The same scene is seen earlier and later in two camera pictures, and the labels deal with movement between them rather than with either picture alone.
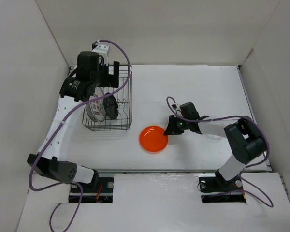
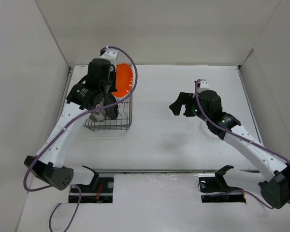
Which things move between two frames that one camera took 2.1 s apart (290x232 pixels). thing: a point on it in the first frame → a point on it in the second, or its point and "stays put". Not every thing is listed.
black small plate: [110, 106] stays put
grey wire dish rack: [124, 94] stays put
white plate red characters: [98, 107] stays put
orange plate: [152, 140] → [124, 79]
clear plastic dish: [213, 138] stays put
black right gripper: [171, 129] → [183, 98]
